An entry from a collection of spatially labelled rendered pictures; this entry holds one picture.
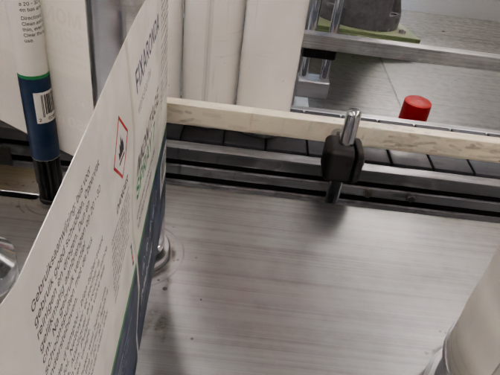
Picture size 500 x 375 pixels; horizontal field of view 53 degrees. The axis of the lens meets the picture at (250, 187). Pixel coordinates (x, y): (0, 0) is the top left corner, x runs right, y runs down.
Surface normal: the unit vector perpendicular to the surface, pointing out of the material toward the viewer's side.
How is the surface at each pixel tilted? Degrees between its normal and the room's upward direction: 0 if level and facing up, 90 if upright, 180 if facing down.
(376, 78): 0
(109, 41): 90
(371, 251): 0
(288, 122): 90
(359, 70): 0
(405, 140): 90
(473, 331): 88
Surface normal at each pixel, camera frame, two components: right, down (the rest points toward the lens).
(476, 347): -0.99, -0.06
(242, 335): 0.11, -0.80
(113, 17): -0.11, 0.58
